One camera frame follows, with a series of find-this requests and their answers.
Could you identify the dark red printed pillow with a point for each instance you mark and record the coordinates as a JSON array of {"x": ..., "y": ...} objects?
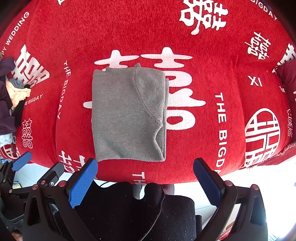
[{"x": 288, "y": 78}]

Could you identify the person's black pants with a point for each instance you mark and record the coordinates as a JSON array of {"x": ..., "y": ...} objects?
[{"x": 120, "y": 215}]

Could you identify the blue denim garment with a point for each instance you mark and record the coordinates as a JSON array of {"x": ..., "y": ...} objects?
[{"x": 15, "y": 83}]

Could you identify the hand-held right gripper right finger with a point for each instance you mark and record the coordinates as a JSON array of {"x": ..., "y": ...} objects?
[{"x": 208, "y": 183}]

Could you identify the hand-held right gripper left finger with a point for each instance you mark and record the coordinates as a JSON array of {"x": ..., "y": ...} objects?
[{"x": 82, "y": 183}]

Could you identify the dark garment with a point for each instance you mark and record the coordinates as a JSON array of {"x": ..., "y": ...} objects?
[{"x": 7, "y": 115}]

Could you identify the purple garment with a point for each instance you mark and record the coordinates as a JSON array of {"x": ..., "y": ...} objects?
[{"x": 7, "y": 67}]

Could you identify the pale printed cloth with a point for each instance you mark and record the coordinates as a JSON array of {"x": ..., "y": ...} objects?
[{"x": 7, "y": 139}]

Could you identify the red printed blanket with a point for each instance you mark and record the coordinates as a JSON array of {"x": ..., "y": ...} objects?
[{"x": 138, "y": 34}]

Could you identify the cream garment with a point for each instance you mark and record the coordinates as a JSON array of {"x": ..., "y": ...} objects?
[{"x": 18, "y": 95}]

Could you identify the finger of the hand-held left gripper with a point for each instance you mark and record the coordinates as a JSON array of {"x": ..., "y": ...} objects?
[
  {"x": 22, "y": 161},
  {"x": 53, "y": 173}
]

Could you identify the grey sweater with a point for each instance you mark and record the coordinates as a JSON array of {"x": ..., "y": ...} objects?
[{"x": 124, "y": 120}]

